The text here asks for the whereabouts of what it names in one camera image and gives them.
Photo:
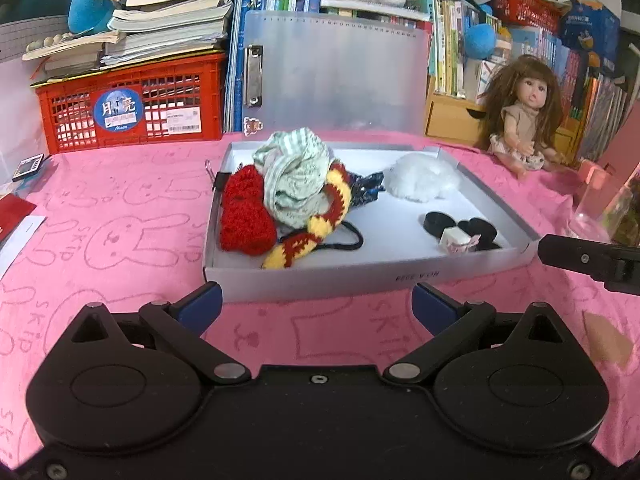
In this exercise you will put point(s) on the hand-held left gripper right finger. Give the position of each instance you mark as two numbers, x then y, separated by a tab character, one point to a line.
432	305

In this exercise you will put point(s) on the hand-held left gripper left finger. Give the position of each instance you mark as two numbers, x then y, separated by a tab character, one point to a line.
200	305

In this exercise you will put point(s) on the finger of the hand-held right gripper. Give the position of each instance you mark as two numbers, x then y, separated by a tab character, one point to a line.
582	257

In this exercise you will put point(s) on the small white card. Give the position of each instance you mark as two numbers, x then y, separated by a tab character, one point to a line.
455	239

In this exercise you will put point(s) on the white cardboard box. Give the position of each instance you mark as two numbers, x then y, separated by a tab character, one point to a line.
390	240

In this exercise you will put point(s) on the red crochet scrunchie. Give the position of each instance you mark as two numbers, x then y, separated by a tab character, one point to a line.
247	215

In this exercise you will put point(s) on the yellow red crochet band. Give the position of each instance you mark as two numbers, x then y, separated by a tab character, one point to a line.
330	210

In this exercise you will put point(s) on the green checked cloth bag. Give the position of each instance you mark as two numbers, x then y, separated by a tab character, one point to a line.
292	180

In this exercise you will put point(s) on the clear glass cup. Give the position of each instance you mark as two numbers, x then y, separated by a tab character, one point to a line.
587	220

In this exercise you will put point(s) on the dark glass jar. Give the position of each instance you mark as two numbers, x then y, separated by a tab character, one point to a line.
625	215

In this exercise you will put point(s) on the pink plastic container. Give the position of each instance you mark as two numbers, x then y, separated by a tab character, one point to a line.
595	177

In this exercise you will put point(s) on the pink rabbit print towel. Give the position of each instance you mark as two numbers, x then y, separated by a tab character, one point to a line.
125	270

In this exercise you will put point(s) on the brown cardboard piece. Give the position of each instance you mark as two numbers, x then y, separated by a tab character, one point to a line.
607	340

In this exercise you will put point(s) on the pink board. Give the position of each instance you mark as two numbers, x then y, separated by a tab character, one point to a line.
625	145

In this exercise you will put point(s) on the black binder clip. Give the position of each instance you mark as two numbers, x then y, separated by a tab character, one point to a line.
220	180

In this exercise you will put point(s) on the brown haired doll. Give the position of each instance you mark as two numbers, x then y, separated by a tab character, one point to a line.
525	115

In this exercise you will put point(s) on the wooden drawer box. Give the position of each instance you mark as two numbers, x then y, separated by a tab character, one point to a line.
450	120

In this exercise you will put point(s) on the white paper sheet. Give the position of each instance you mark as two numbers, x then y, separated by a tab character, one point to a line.
22	240

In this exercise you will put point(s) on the red card package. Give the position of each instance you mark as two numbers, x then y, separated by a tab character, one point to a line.
12	215

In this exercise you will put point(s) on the small black card box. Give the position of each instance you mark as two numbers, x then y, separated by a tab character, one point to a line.
29	167

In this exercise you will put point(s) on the red plastic crate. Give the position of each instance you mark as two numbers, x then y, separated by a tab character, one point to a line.
70	120

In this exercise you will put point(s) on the blue printed box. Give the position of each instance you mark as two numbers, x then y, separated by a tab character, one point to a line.
590	30

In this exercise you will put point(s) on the blue plush ball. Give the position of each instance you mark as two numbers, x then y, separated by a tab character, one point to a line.
479	42

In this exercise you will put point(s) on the blue folders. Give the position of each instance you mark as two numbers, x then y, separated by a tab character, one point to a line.
234	60

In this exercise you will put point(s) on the frosted plastic clipboard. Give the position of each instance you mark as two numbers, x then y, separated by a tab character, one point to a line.
340	75

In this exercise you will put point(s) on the row of shelf books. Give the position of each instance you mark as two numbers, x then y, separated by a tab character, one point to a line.
450	45

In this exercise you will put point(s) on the red plastic basket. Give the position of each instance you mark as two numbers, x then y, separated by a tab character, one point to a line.
527	10

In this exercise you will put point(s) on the white leaning paper sheets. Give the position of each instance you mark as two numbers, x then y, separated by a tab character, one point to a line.
17	125

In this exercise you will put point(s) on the stack of books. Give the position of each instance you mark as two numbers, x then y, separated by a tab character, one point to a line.
165	25

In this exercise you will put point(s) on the grey grid cutting mat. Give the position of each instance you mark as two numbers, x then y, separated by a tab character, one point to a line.
15	42

